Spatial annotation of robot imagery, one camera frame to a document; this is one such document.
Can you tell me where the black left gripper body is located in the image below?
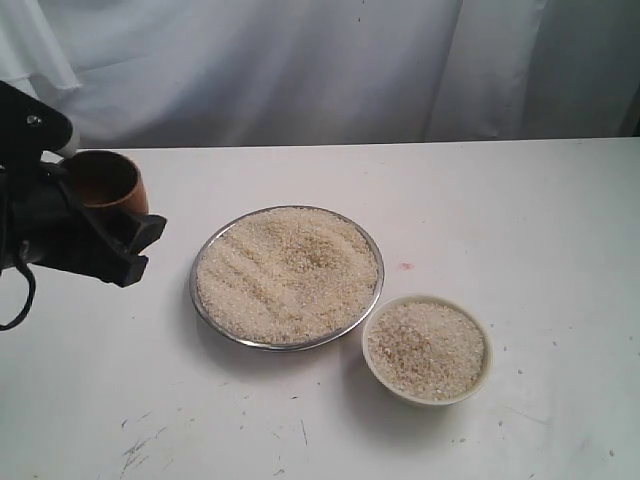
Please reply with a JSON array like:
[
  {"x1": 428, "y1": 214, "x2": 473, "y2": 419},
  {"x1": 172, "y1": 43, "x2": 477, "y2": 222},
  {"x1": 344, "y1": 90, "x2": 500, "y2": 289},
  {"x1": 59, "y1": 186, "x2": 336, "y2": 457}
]
[{"x1": 1, "y1": 162, "x2": 148, "y2": 287}]

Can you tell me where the white backdrop cloth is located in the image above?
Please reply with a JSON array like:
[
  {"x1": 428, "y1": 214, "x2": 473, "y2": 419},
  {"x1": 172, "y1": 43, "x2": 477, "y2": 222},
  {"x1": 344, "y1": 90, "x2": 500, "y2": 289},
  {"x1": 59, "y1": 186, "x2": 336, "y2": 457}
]
[{"x1": 1, "y1": 1, "x2": 639, "y2": 148}]

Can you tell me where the brown wooden cup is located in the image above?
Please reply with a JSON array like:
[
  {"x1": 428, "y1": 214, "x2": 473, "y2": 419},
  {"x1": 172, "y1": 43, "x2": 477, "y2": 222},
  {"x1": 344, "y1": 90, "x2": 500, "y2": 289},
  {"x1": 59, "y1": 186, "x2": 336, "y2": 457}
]
[{"x1": 59, "y1": 150, "x2": 149, "y2": 214}]

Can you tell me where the large metal rice plate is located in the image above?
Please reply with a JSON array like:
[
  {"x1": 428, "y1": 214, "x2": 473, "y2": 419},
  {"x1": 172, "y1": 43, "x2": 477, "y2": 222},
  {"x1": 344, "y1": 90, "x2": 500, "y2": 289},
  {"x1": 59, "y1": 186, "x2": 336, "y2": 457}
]
[{"x1": 189, "y1": 205, "x2": 385, "y2": 352}]

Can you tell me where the white ceramic rice bowl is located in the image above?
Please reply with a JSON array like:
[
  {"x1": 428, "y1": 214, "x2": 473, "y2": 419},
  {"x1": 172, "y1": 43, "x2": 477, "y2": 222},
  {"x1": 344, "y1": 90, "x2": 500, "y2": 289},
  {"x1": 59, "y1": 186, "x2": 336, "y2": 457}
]
[{"x1": 362, "y1": 295, "x2": 492, "y2": 407}]

